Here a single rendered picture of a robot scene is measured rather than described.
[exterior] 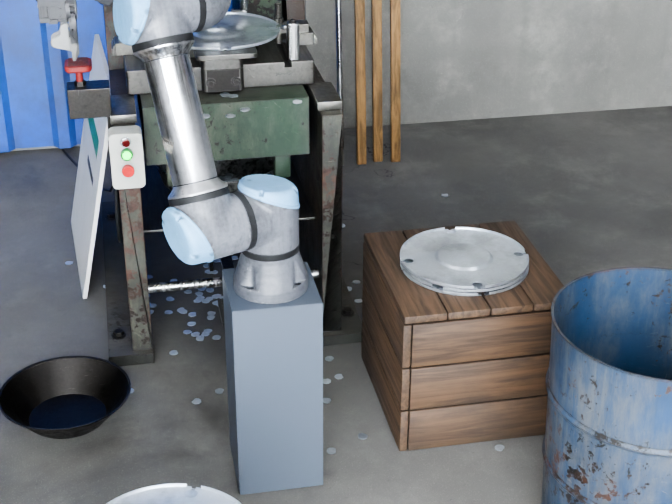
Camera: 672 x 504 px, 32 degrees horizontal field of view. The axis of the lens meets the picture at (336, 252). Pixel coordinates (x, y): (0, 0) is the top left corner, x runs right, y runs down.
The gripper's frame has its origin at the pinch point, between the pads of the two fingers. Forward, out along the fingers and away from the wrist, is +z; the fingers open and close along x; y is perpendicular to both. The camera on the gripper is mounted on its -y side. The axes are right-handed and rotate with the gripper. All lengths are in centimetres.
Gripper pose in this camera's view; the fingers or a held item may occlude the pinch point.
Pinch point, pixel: (77, 54)
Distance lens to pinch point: 276.8
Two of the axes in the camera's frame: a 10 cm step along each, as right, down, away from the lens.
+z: 0.0, 8.9, 4.6
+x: 1.9, 4.5, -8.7
